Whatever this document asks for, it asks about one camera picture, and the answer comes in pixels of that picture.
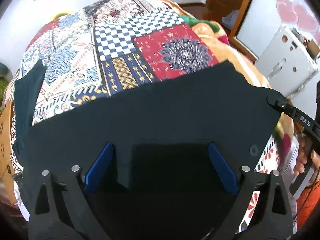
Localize black pants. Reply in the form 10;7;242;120
15;61;281;239

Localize person right hand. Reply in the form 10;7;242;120
293;133;319;189

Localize bamboo lap desk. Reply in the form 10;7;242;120
0;100;17;205

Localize white cabinet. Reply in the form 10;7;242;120
255;25;319;99

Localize folded dark teal pants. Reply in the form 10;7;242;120
15;60;47;129

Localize wooden wardrobe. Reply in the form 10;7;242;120
206;0;257;62

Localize patchwork patterned bedspread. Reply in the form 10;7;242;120
4;0;296;233

